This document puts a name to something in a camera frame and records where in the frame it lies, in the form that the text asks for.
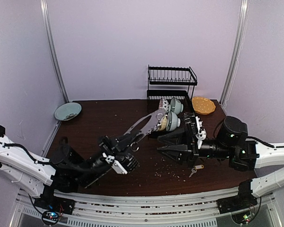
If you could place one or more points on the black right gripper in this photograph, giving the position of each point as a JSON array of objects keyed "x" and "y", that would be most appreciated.
[{"x": 193, "y": 138}]

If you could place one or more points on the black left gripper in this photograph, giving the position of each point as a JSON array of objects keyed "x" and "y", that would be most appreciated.
[{"x": 106, "y": 145}]

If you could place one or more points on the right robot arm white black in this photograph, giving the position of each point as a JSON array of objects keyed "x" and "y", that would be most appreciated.
[{"x": 232, "y": 143}]

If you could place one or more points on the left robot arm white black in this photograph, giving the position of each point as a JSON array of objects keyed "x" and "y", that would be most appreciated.
[{"x": 65, "y": 171}]

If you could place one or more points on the pale green bowl front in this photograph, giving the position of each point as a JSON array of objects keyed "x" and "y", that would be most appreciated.
[{"x": 173, "y": 121}]

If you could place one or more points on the pale green bowl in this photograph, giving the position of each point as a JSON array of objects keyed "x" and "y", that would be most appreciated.
[
  {"x": 173, "y": 121},
  {"x": 176, "y": 106}
]

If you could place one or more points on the beige blue patterned bowl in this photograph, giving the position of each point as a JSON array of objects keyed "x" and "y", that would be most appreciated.
[{"x": 163, "y": 123}]

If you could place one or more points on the key with yellow tag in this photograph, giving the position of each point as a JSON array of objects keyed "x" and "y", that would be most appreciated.
[{"x": 195, "y": 169}]

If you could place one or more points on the pale green bowl rear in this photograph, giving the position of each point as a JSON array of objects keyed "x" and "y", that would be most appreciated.
[{"x": 176, "y": 106}]

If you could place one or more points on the white blue patterned bowl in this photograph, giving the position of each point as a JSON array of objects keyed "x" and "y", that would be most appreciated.
[{"x": 164, "y": 104}]

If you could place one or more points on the yellow dotted plate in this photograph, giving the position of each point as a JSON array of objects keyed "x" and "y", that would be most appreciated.
[{"x": 202, "y": 105}]

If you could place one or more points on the light blue floral plate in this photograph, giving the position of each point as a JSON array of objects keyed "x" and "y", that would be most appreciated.
[{"x": 67, "y": 111}]

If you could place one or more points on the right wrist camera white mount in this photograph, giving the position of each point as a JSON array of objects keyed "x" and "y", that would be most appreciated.
[{"x": 201, "y": 132}]

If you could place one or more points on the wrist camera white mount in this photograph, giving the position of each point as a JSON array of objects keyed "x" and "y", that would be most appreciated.
[
  {"x": 115, "y": 164},
  {"x": 201, "y": 132}
]

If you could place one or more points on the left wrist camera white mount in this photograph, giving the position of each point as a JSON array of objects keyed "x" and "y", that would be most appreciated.
[{"x": 115, "y": 164}]

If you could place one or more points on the black wire dish rack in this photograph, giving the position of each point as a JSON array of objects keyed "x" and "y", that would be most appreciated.
[{"x": 168, "y": 83}]

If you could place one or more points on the aluminium front rail base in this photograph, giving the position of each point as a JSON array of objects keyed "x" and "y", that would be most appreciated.
[{"x": 186, "y": 210}]

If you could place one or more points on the right aluminium frame post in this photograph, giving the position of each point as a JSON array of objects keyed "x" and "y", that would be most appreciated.
[{"x": 238, "y": 44}]

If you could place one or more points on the aluminium frame post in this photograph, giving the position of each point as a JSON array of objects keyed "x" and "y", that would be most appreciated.
[
  {"x": 53, "y": 54},
  {"x": 238, "y": 44}
]

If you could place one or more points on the left aluminium frame post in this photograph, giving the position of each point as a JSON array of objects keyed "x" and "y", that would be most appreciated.
[{"x": 53, "y": 54}]

